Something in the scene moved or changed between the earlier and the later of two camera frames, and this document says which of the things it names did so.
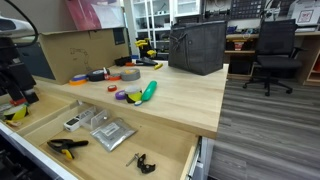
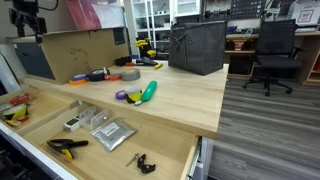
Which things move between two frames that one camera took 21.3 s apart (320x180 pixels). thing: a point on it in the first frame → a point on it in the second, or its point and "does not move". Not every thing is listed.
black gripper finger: (14, 94) → (21, 31)
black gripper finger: (30, 96) → (39, 39)
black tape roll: (97, 75) does not move
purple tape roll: (120, 95) does not move
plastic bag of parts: (113, 134) does not move
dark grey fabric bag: (197, 47) does not move
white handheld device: (72, 125) does not move
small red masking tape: (112, 88) → (22, 118)
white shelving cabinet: (152, 19) does not move
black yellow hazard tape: (133, 93) does not move
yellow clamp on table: (144, 48) does not move
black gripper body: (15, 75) → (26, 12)
